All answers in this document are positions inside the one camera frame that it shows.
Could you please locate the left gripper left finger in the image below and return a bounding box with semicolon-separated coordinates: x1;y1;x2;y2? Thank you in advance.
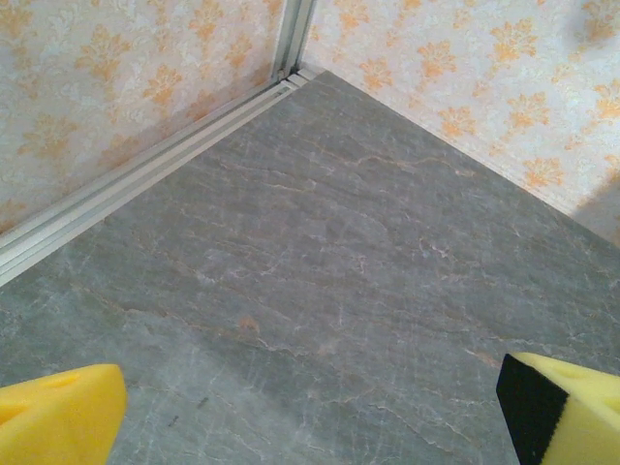
0;363;128;465

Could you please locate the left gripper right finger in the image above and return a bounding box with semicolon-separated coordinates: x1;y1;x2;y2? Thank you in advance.
497;352;620;465

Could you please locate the aluminium frame post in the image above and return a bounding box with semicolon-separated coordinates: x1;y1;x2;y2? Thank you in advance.
271;0;320;83

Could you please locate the aluminium table side rail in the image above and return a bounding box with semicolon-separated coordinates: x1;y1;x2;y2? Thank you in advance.
0;72;311;288

